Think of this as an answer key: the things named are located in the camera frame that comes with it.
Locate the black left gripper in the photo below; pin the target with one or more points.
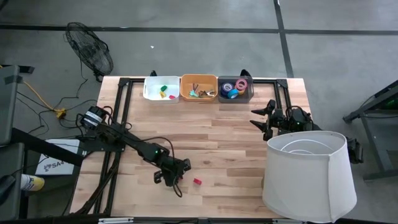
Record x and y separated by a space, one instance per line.
174 169

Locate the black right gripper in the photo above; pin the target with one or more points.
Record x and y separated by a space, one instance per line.
273 119

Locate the yellow tape roll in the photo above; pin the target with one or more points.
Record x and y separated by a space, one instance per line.
242 92

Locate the blue tape roll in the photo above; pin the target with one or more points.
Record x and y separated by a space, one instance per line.
230 96

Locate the grey staple remover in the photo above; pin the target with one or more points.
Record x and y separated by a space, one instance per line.
211 93

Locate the teal staple remover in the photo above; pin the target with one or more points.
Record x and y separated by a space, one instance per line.
193 93

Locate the yellow stapler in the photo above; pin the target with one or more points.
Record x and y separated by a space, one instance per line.
162 95

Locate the green stapler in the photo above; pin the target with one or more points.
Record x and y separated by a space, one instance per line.
163 88

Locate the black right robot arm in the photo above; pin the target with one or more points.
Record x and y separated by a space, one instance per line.
298 119

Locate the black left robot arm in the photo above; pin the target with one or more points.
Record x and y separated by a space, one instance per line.
130 141

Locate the pink tape roll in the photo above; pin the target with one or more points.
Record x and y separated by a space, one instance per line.
236 84

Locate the grey translucent plastic bin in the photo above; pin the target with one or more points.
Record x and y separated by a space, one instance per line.
245 99

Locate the black clamp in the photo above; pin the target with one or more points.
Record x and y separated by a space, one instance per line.
153 73
245 73

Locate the white plastic bin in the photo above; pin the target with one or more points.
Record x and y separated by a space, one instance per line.
152 93

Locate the white lamp shade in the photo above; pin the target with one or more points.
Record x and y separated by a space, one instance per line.
304 186

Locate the orange plastic bin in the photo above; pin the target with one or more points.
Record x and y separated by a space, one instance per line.
186 82

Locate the black metal stand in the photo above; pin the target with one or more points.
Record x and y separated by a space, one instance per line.
367 105

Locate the white printed cardboard box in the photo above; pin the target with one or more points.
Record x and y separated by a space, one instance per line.
59 161

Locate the black diagonal beam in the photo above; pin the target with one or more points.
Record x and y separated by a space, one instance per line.
46 147

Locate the yellow spray can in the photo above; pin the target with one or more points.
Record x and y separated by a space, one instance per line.
32 183

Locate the black floor fan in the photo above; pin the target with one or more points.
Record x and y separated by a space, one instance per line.
90 49

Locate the dark grey chair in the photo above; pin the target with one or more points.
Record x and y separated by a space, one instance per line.
11 180

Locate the dark grey cabinet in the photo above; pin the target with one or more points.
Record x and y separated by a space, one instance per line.
7 105

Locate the silver metal bracket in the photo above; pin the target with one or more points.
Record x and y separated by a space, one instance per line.
115 220

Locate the black aluminium table frame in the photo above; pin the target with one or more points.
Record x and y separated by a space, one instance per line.
122 81

